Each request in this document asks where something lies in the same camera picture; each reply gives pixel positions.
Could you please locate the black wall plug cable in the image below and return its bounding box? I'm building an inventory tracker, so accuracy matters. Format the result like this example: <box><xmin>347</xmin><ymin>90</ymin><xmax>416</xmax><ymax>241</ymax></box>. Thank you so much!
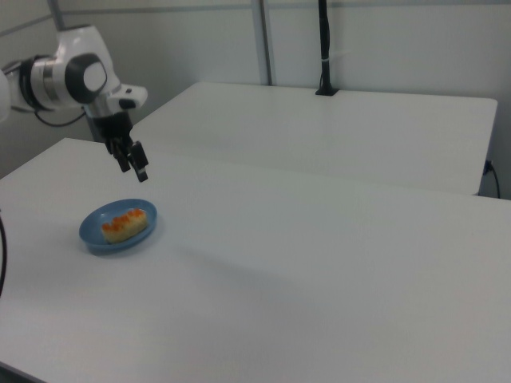
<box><xmin>483</xmin><ymin>159</ymin><xmax>502</xmax><ymax>199</ymax></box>

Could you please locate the white side table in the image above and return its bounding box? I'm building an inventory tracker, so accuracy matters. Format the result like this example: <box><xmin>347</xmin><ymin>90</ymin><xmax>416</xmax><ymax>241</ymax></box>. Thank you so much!
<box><xmin>130</xmin><ymin>81</ymin><xmax>499</xmax><ymax>197</ymax></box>

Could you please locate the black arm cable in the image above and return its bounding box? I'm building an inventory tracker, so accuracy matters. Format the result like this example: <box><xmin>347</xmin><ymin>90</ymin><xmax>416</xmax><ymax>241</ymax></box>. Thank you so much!
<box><xmin>33</xmin><ymin>108</ymin><xmax>88</xmax><ymax>128</ymax></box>

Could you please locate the black hanging cable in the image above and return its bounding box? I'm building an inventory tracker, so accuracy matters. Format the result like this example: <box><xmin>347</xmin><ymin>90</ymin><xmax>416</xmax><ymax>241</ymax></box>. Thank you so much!
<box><xmin>0</xmin><ymin>207</ymin><xmax>9</xmax><ymax>297</ymax></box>

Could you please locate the black camera stand pole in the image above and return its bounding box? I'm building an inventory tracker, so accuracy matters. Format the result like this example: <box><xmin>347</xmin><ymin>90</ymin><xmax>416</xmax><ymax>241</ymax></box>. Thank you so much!
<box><xmin>315</xmin><ymin>0</ymin><xmax>340</xmax><ymax>97</ymax></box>

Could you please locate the blue oval plate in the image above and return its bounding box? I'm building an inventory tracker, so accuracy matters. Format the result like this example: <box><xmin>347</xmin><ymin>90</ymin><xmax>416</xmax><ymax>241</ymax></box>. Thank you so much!
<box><xmin>78</xmin><ymin>198</ymin><xmax>159</xmax><ymax>257</ymax></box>

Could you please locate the bread with orange topping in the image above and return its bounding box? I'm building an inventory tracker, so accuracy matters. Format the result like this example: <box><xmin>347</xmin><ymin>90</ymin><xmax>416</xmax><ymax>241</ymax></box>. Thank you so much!
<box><xmin>101</xmin><ymin>210</ymin><xmax>148</xmax><ymax>244</ymax></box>

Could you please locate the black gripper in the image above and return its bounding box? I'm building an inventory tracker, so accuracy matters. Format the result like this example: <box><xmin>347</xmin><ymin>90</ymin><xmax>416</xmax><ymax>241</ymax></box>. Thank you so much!
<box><xmin>92</xmin><ymin>111</ymin><xmax>151</xmax><ymax>184</ymax></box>

